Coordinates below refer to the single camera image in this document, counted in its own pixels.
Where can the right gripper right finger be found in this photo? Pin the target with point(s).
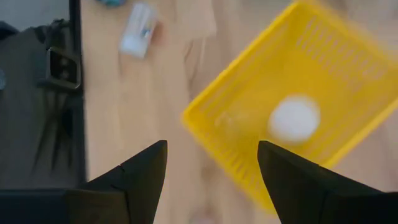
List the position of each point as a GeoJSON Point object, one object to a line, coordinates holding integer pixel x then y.
{"type": "Point", "coordinates": [304, 193]}

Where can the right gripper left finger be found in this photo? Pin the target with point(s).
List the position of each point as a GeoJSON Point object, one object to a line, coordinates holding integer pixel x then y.
{"type": "Point", "coordinates": [133, 193]}

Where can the white gauze roll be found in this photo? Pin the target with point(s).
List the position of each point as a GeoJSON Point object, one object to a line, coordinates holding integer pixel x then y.
{"type": "Point", "coordinates": [138, 31]}

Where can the blue patterned cloth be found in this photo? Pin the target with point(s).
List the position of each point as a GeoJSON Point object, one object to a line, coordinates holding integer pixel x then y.
{"type": "Point", "coordinates": [112, 2]}

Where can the yellow plastic basket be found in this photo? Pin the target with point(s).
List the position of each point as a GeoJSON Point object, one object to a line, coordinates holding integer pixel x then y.
{"type": "Point", "coordinates": [248, 77]}

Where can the white tape roll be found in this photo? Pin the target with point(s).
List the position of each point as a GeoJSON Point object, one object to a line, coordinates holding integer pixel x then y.
{"type": "Point", "coordinates": [293, 119]}

